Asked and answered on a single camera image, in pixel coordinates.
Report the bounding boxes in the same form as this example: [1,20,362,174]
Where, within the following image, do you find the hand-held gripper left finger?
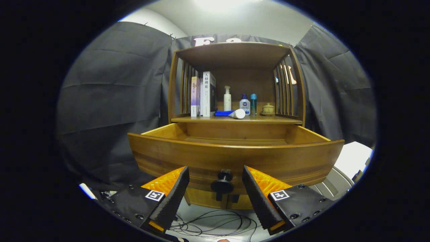
[101,166,190,235]

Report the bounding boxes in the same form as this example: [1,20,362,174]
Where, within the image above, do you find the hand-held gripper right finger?
[242,165,336,236]

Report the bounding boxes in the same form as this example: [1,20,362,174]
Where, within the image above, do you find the black round drawer knob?
[211,169,234,194]

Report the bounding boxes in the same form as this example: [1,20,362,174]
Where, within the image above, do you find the wooden cabinet door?
[227,193,255,211]
[185,187,224,210]

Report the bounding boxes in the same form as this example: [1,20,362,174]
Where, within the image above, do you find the white grey side cabinet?
[309,141,374,202]

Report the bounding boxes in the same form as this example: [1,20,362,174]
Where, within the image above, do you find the brown wooden cabinet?
[167,42,307,210]

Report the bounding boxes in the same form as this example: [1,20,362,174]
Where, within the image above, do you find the white bottle blue cap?
[239,94,251,116]

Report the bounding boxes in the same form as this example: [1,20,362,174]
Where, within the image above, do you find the white pump bottle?
[224,85,232,112]

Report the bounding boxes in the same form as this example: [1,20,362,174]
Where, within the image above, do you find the purple book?
[191,76,201,117]

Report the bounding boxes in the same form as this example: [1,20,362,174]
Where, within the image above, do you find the white book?
[200,71,216,117]

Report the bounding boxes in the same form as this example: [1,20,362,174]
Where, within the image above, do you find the black floor cables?
[168,209,259,242]

